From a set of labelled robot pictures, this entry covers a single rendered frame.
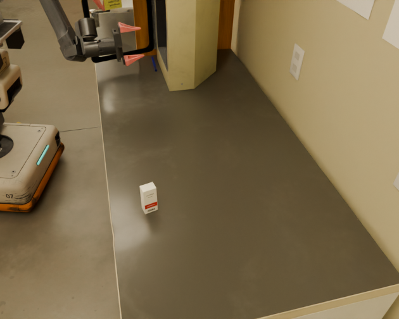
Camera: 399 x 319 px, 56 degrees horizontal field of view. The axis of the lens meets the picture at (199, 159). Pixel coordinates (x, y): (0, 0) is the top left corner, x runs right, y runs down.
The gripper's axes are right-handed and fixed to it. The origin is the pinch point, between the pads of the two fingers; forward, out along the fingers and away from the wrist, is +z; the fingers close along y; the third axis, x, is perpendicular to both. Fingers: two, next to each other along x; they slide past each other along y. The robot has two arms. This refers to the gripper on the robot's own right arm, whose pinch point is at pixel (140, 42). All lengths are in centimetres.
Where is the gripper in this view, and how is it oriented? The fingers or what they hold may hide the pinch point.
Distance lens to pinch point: 143.6
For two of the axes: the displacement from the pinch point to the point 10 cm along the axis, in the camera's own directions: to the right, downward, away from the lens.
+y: -0.5, -8.3, -5.6
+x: -2.6, -5.3, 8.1
